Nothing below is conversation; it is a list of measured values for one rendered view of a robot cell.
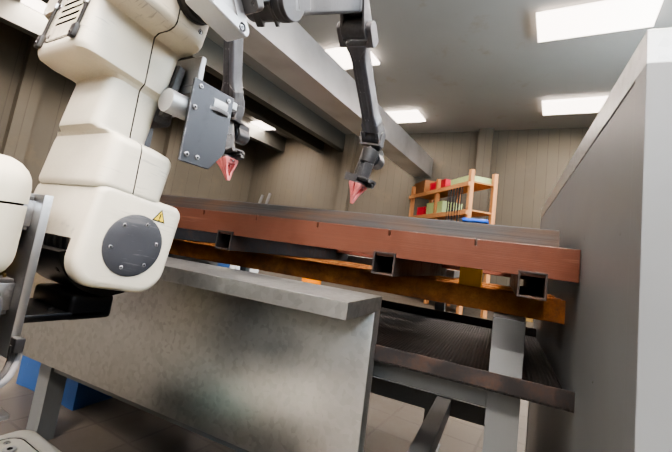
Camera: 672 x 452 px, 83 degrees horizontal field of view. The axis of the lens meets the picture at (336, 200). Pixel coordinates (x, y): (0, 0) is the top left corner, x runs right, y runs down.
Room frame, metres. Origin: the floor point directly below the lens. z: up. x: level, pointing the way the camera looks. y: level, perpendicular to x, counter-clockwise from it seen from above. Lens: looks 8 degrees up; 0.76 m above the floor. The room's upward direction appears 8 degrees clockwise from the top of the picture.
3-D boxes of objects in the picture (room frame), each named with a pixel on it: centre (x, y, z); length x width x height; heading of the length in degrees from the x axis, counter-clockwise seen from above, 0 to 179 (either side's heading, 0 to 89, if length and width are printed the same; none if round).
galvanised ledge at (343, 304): (1.02, 0.50, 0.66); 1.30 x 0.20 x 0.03; 65
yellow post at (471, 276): (0.95, -0.36, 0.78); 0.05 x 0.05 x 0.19; 65
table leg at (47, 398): (1.39, 0.88, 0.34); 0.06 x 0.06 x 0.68; 65
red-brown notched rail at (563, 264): (1.05, 0.27, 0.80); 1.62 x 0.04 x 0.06; 65
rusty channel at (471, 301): (1.20, 0.20, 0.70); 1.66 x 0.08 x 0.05; 65
